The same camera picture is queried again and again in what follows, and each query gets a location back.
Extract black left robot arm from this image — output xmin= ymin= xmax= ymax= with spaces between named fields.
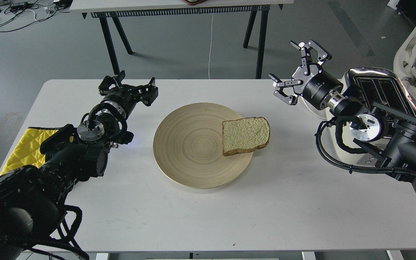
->
xmin=0 ymin=71 xmax=158 ymax=260

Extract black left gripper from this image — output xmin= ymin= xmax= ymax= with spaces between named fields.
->
xmin=98 ymin=70 xmax=158 ymax=118

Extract white hanging cable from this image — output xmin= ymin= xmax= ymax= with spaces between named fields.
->
xmin=208 ymin=13 xmax=214 ymax=79

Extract black-legged background table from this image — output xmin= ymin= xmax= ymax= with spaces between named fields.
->
xmin=69 ymin=0 xmax=294 ymax=79

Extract white chrome toaster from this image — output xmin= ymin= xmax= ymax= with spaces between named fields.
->
xmin=303 ymin=67 xmax=416 ymax=166

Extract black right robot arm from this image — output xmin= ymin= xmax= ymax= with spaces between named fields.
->
xmin=269 ymin=40 xmax=416 ymax=182

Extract floor cables and adapters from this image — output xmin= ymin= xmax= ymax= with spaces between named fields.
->
xmin=0 ymin=0 xmax=73 ymax=38

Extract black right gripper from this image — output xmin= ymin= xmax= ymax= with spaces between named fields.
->
xmin=268 ymin=40 xmax=343 ymax=110

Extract round wooden plate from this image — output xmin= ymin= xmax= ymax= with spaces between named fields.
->
xmin=152 ymin=103 xmax=253 ymax=189

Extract slice of bread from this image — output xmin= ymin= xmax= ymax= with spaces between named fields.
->
xmin=222 ymin=117 xmax=270 ymax=156

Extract yellow quilted cloth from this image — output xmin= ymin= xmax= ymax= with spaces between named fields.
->
xmin=0 ymin=127 xmax=60 ymax=176

